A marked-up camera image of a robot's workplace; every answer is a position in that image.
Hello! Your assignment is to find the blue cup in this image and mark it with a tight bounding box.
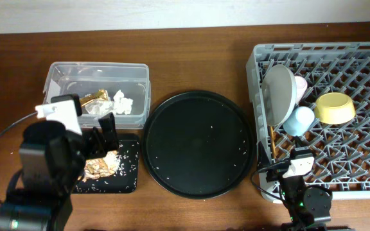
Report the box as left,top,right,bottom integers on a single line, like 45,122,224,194
283,107,315,136

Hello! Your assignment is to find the food scraps and rice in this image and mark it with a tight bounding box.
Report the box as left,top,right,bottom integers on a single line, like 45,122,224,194
75,141,138,193

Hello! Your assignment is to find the wooden chopstick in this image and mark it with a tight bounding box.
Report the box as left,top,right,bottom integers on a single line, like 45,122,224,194
269,126,276,158

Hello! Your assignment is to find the small white napkin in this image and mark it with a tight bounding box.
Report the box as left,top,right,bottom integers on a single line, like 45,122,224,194
113,90,134,115

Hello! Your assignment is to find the gold snack wrapper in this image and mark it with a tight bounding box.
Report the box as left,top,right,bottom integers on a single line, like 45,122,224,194
80,89,109,107

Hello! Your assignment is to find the yellow bowl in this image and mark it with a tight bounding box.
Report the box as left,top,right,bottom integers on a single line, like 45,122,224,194
313,92,356,124

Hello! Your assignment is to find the grey plate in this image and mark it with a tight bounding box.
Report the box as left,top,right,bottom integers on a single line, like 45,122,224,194
261,64,297,126

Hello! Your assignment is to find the pink cup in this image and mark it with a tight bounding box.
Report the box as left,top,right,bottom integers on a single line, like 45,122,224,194
295,76,308,104

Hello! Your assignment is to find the large white napkin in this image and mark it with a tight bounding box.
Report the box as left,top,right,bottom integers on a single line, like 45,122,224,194
85,99,114,115

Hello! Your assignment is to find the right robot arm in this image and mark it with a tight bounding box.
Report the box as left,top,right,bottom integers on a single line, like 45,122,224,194
277,136,333,231

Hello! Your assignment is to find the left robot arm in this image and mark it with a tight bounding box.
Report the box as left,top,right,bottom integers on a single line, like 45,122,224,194
0,113,119,231

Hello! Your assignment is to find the grey dishwasher rack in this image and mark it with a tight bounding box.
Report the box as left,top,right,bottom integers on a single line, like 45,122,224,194
246,42,370,200

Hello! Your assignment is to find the clear plastic waste bin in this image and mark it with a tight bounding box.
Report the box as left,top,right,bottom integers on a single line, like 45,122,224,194
43,62,151,129

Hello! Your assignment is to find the black rectangular tray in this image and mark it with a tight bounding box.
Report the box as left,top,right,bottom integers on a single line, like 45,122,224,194
72,133,140,194

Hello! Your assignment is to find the round black serving tray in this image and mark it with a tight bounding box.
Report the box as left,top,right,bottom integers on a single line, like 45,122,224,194
141,90,257,200

